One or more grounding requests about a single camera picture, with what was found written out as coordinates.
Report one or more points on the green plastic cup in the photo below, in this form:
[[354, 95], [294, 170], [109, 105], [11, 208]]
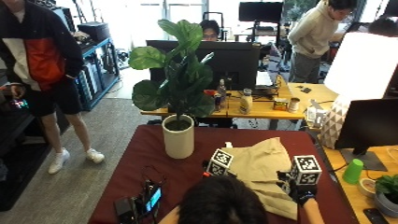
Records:
[[353, 171]]

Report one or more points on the white marker cube on left glove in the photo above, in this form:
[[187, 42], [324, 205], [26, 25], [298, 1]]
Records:
[[220, 162]]

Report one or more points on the wooden side desk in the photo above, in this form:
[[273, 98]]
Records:
[[352, 196]]

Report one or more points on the white marker cube on glove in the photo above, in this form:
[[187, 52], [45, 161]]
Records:
[[306, 169], [220, 162]]

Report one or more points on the black monitor with stand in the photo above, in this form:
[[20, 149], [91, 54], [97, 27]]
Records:
[[370, 124]]

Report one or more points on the dark red tablecloth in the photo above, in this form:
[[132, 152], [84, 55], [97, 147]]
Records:
[[136, 168]]

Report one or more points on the white lamp shade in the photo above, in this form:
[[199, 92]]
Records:
[[365, 65]]

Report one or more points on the blue shelf cart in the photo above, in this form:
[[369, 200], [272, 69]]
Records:
[[99, 71]]

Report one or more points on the white cylindrical plant pot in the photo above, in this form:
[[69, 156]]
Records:
[[179, 141]]

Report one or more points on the black background monitor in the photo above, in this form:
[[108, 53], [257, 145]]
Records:
[[260, 11]]

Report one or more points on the person's right hand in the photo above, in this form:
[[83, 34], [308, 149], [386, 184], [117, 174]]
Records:
[[301, 192]]

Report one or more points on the black smartphone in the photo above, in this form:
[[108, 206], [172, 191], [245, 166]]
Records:
[[376, 216]]

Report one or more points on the white paper cup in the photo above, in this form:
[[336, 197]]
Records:
[[293, 105]]

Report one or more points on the small green plant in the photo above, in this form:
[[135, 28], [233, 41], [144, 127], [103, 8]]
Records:
[[389, 184]]

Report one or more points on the black low table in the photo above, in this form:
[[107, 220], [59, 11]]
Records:
[[16, 149]]

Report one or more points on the grey plant pot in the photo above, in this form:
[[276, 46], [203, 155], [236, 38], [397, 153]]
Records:
[[385, 205]]

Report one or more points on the large black monitor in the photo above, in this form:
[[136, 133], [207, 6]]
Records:
[[234, 62]]

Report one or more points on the person's left hand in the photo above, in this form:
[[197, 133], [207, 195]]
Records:
[[205, 166]]

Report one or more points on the dark drink can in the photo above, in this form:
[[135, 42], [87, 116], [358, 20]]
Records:
[[217, 103]]

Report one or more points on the white box clutter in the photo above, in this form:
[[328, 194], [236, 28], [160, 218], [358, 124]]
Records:
[[316, 115]]

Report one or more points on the beige cloth garment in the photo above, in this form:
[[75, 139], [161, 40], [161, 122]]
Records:
[[261, 161]]

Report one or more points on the small black desk item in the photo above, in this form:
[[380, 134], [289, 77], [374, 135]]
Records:
[[306, 90]]

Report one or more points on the black box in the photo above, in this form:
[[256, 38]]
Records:
[[95, 31]]

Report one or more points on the yellow snack box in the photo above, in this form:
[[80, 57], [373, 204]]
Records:
[[280, 104]]

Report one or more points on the white marker cube on right glove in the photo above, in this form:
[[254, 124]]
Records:
[[306, 169]]

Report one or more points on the clear drink bottle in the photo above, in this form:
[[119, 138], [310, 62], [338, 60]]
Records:
[[221, 91]]

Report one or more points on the white tape roll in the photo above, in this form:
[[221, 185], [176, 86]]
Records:
[[366, 187]]

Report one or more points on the large-leaf green plant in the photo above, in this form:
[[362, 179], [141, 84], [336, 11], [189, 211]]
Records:
[[183, 71]]

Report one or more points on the long wooden desk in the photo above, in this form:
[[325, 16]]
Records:
[[261, 109]]

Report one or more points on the triangle-patterned lamp base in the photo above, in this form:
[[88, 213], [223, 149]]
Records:
[[333, 124]]

